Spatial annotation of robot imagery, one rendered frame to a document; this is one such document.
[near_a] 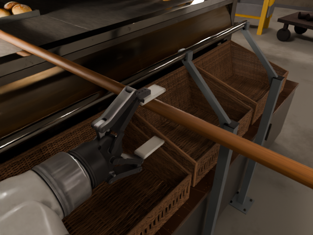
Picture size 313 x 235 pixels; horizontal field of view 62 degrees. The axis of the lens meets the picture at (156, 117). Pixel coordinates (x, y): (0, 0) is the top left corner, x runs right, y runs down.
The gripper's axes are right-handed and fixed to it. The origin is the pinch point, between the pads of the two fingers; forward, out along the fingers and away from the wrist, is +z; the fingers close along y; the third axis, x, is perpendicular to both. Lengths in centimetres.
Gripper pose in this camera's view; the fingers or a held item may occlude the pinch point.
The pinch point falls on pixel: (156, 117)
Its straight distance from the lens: 55.5
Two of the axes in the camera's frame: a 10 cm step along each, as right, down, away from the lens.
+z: 6.4, -4.5, 6.2
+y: 0.0, 8.1, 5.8
